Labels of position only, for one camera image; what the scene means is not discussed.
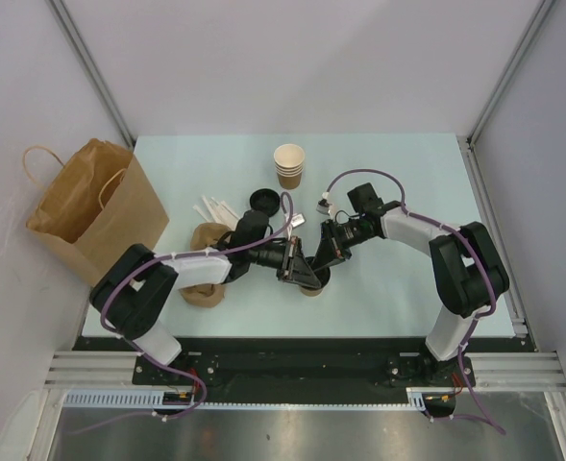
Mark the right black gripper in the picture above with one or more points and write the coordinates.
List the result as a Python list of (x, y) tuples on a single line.
[(331, 246)]

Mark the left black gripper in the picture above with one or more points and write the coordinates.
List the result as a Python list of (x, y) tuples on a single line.
[(293, 259)]

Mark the black plastic cup lid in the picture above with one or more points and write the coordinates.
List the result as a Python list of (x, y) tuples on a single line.
[(324, 276)]

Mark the pulp cup carrier tray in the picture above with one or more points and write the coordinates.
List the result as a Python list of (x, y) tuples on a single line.
[(205, 295)]

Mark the brown paper coffee cup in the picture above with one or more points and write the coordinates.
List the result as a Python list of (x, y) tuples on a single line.
[(310, 292)]

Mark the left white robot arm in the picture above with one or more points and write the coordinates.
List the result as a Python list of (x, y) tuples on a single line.
[(131, 295)]

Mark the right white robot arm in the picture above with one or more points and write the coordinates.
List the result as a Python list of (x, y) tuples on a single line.
[(468, 271)]

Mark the stack of black lids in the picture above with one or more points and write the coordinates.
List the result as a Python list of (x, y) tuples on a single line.
[(265, 200)]

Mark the stack of paper cups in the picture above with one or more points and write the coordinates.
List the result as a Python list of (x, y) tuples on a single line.
[(289, 163)]

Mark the bundle of wrapped straws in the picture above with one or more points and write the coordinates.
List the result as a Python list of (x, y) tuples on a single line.
[(218, 212)]

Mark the brown paper bag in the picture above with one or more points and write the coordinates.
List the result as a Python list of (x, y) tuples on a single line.
[(99, 205)]

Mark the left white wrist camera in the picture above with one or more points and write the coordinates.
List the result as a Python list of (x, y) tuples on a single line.
[(297, 220)]

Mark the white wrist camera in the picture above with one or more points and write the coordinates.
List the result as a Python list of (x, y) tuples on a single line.
[(297, 220), (325, 206)]

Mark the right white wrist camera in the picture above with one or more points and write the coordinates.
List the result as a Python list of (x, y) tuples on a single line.
[(325, 206)]

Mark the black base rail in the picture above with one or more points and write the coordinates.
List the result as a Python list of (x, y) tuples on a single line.
[(233, 367)]

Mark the aluminium frame post right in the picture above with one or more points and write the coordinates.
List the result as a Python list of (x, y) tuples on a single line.
[(531, 33)]

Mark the aluminium frame post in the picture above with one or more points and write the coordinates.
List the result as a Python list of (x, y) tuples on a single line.
[(78, 45), (531, 33)]

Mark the white slotted cable duct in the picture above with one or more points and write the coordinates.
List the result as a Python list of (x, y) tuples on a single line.
[(374, 398)]

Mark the aluminium frame post left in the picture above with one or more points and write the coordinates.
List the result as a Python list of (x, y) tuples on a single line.
[(78, 45)]

